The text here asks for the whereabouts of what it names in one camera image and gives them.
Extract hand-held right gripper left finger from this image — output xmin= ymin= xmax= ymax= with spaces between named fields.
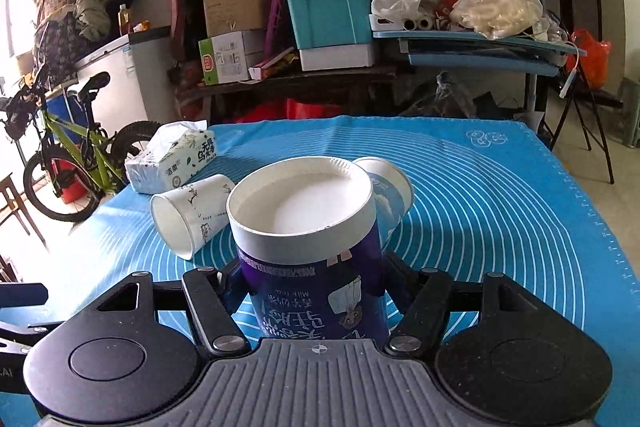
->
xmin=94 ymin=259 xmax=252 ymax=359

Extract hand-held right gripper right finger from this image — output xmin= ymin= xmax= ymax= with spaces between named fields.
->
xmin=383 ymin=252 xmax=545 ymax=357

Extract purple printed paper cup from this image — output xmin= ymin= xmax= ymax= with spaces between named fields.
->
xmin=226 ymin=156 xmax=392 ymax=349

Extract blue and white paper cup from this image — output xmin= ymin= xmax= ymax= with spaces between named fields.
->
xmin=352 ymin=157 xmax=415 ymax=253

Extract blue silicone mat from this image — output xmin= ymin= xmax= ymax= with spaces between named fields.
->
xmin=0 ymin=114 xmax=640 ymax=427

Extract wooden chair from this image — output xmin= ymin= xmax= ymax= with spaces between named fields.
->
xmin=0 ymin=172 xmax=49 ymax=283

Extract white tissue pack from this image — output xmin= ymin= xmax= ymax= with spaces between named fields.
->
xmin=124 ymin=120 xmax=221 ymax=196

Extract green bicycle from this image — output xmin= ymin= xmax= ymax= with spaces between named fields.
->
xmin=0 ymin=72 xmax=163 ymax=223

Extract red plastic bag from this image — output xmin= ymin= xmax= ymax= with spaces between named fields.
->
xmin=235 ymin=99 xmax=342 ymax=124

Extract white chest freezer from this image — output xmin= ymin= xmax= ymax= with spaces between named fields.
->
xmin=75 ymin=26 xmax=173 ymax=128

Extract dark wooden table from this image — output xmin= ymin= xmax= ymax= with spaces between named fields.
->
xmin=175 ymin=64 xmax=401 ymax=124

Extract green and white carton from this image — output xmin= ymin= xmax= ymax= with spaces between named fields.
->
xmin=198 ymin=29 xmax=266 ymax=86

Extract colourful flat box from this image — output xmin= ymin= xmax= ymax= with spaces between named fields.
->
xmin=248 ymin=48 xmax=301 ymax=80

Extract black folding stand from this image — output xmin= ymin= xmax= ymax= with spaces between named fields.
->
xmin=550 ymin=77 xmax=627 ymax=186

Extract blue study desk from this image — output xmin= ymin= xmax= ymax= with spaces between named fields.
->
xmin=372 ymin=27 xmax=589 ymax=118

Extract white foam box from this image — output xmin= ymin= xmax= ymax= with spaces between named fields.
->
xmin=299 ymin=43 xmax=379 ymax=72

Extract purple plastic crate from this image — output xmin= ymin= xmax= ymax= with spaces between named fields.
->
xmin=264 ymin=0 xmax=294 ymax=58

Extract orange plastic bag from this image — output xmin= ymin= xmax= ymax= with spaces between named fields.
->
xmin=570 ymin=29 xmax=612 ymax=89

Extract clear bag of white goods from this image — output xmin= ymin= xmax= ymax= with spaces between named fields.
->
xmin=450 ymin=0 xmax=544 ymax=40

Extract teal plastic storage bin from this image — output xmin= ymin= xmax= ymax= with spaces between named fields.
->
xmin=279 ymin=0 xmax=377 ymax=50

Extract brown patterned bag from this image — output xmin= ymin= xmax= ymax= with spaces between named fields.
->
xmin=32 ymin=0 xmax=82 ymax=74

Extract window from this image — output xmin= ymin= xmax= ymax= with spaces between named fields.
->
xmin=0 ymin=0 xmax=37 ymax=58

